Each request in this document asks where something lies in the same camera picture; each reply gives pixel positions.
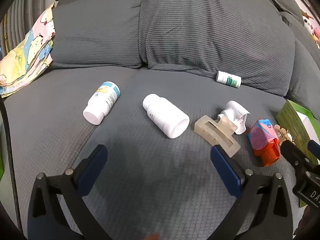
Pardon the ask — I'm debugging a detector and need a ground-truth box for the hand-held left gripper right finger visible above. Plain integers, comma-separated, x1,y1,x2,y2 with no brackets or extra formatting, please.
210,145,294,240

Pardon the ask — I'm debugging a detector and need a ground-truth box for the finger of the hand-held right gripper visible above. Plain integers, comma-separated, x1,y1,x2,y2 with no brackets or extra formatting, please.
307,139,320,161
279,139,312,173

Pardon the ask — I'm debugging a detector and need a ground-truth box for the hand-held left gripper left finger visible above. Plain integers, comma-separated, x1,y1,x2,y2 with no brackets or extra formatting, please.
27,144,113,240

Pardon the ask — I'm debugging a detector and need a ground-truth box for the gold flower hair clip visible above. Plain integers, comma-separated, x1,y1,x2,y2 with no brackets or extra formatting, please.
274,124,295,145

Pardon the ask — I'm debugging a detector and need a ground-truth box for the green cardboard box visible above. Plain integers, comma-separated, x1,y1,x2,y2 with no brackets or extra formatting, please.
276,99,320,165

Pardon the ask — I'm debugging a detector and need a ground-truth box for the white bottle blue yellow label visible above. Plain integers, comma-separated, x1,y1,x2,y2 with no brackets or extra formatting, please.
83,81,121,125

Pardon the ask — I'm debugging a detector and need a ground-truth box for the plain white bottle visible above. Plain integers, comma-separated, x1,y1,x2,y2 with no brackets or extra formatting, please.
142,94,190,139

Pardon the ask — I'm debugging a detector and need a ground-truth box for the small white bottle green label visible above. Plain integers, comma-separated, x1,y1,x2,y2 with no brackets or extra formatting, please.
216,70,242,88

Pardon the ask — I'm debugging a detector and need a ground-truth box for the orange tube pink blue label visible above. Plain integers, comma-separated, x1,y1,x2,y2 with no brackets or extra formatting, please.
247,119,282,167

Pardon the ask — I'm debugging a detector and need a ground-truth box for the translucent beige hair claw clip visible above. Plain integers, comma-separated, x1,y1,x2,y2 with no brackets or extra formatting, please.
194,115,241,158

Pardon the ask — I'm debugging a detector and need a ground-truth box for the white plastic cap piece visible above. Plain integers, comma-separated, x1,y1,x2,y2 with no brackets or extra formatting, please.
217,100,250,135

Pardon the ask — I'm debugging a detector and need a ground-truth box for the grey sofa back cushion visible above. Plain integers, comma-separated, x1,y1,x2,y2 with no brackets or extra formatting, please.
51,0,145,69
139,0,295,97
280,12,320,120

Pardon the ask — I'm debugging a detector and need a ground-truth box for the pile of plush toys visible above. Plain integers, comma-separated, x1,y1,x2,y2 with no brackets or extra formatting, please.
300,10,320,49

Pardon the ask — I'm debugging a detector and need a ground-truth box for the printed pastel blanket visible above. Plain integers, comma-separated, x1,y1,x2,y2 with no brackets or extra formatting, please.
0,2,57,98

